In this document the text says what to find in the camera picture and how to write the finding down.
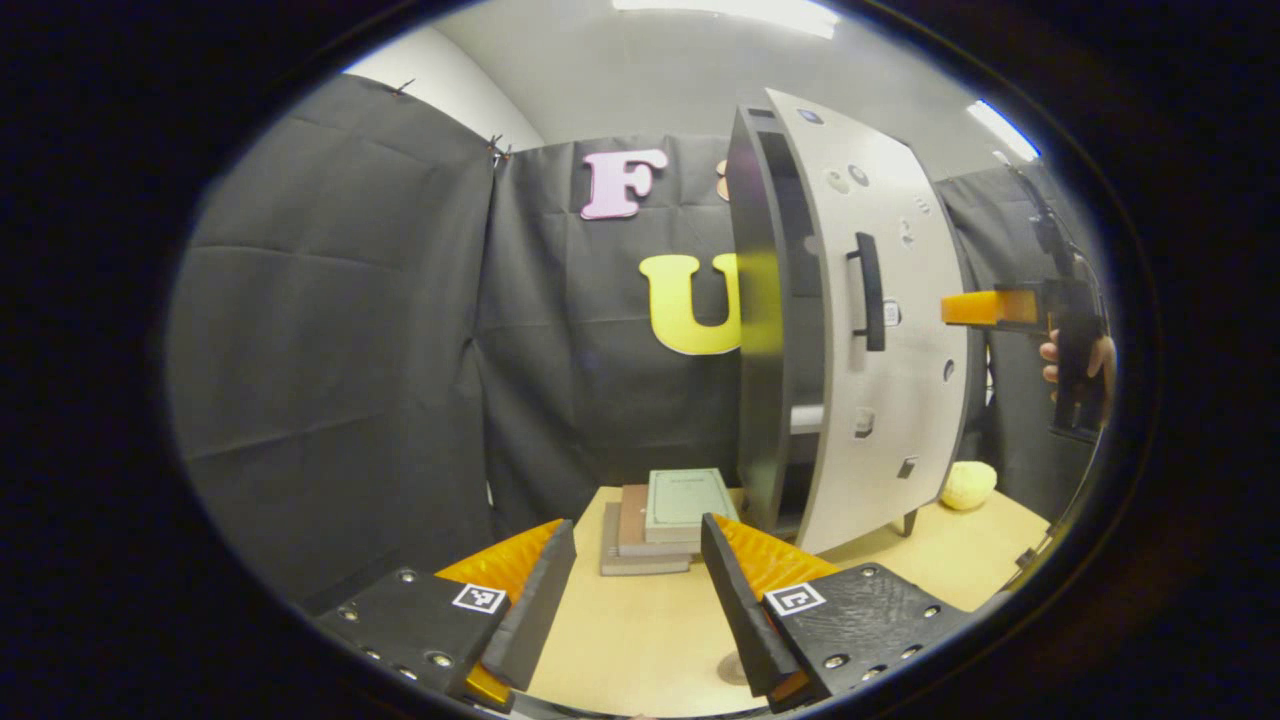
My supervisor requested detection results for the black door handle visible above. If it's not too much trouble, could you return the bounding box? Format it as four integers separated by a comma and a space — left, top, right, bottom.
845, 232, 889, 353

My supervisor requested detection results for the green book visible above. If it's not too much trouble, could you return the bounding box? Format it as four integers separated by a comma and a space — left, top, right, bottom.
644, 467, 742, 545

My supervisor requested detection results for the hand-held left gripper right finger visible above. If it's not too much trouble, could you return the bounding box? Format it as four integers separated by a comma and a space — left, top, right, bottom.
700, 512, 973, 714

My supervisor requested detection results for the ceiling light panel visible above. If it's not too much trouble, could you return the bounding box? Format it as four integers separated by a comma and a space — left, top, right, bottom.
612, 0, 841, 39
967, 100, 1043, 161

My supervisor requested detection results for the light grey cabinet door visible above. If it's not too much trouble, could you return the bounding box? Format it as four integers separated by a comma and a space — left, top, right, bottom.
765, 88, 972, 557

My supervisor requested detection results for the grey cabinet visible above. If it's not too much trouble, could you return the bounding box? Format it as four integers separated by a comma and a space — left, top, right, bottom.
725, 100, 919, 541

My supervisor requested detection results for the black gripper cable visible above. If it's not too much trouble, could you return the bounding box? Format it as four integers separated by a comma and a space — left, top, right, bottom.
994, 150, 1049, 227

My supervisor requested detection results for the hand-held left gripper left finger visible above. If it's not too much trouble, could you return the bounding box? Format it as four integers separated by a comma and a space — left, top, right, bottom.
312, 519, 578, 714

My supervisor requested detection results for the grey book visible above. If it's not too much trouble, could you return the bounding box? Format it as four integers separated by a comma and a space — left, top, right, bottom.
599, 501, 693, 578

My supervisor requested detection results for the yellow round bun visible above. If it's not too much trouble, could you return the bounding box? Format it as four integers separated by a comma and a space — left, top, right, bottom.
940, 460, 999, 513

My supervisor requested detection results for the brown book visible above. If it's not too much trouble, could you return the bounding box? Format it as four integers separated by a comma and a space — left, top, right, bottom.
617, 483, 702, 559

